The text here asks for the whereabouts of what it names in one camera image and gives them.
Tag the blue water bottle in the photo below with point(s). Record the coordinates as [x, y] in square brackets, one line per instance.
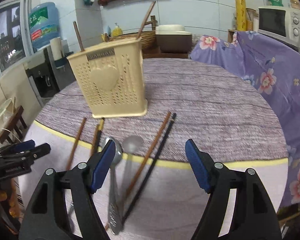
[43, 25]

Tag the translucent plastic spoon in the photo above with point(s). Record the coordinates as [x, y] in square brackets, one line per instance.
[132, 143]

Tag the blue-grey cup holder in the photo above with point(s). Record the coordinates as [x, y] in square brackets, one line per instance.
[63, 61]

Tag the beige perforated utensil holder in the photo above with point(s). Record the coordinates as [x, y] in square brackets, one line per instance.
[110, 85]

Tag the metal spoon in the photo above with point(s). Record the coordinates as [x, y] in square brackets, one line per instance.
[115, 205]

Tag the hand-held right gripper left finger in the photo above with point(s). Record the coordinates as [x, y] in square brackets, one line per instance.
[103, 166]

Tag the woven pattern wash basin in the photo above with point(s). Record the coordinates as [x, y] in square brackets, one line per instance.
[148, 40]

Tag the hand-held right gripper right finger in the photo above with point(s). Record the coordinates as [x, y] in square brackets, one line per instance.
[197, 166]

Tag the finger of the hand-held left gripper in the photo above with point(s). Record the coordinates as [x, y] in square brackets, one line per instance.
[40, 150]
[25, 146]

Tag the window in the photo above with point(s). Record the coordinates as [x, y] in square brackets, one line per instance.
[10, 35]

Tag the grey water dispenser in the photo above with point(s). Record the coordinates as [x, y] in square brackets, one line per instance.
[47, 77]

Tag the brass faucet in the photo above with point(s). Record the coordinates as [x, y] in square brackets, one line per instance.
[153, 22]

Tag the small wooden box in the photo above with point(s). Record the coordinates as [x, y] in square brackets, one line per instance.
[232, 36]

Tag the purple floral cloth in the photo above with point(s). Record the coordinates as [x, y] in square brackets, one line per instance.
[277, 80]

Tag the yellow soap dispenser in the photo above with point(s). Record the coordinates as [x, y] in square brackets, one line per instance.
[116, 31]

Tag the white microwave oven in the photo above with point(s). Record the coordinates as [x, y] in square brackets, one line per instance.
[275, 21]

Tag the purple woven tablecloth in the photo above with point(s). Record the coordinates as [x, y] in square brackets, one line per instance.
[202, 105]

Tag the cream paper roll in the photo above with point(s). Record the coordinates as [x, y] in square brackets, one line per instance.
[56, 47]

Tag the wooden chair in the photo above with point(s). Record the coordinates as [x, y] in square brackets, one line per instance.
[15, 122]

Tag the yellow wrapped roll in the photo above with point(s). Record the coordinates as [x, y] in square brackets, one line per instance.
[240, 12]

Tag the black chopstick with gold band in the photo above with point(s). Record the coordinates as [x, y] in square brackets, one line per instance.
[155, 160]
[100, 132]

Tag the wicker basket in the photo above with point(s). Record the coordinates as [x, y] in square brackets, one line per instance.
[252, 20]

